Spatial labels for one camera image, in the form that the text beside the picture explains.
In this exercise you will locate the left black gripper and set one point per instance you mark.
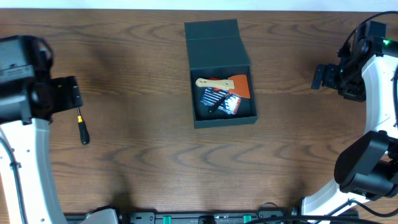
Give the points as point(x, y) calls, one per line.
point(74, 92)

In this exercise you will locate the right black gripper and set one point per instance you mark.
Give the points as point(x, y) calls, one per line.
point(357, 94)

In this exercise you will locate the orange scraper with tan handle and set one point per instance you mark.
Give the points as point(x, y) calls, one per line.
point(236, 84)

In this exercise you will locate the blue precision screwdriver set case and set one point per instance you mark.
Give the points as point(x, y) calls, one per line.
point(230, 105)

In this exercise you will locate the black red small hammer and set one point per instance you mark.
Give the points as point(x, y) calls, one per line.
point(214, 107)

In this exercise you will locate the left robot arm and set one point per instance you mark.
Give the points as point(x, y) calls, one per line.
point(29, 98)

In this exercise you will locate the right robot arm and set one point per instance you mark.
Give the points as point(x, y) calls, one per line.
point(367, 170)

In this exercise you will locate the black yellow screwdriver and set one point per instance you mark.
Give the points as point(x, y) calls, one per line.
point(84, 135)

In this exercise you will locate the dark green open box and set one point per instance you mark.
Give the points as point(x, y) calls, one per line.
point(215, 50)

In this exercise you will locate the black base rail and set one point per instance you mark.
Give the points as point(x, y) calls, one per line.
point(201, 218)

